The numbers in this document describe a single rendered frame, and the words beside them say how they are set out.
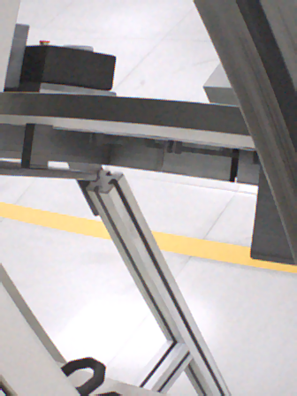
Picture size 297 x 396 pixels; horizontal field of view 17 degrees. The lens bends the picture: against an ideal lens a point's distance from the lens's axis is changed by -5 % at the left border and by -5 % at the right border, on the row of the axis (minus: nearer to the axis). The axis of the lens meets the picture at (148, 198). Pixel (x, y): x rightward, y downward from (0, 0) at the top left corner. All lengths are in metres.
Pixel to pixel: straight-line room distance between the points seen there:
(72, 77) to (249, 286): 1.40
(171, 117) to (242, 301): 1.67
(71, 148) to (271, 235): 0.92
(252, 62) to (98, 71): 0.44
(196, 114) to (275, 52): 0.08
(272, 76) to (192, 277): 1.86
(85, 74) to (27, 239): 1.77
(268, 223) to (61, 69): 0.36
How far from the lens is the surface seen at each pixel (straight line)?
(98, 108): 0.37
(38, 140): 0.71
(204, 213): 2.26
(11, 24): 0.47
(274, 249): 0.32
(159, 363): 1.52
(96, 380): 0.27
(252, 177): 1.15
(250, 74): 0.26
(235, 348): 1.92
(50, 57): 0.66
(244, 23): 0.25
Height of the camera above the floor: 1.39
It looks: 36 degrees down
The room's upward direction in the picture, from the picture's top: 25 degrees counter-clockwise
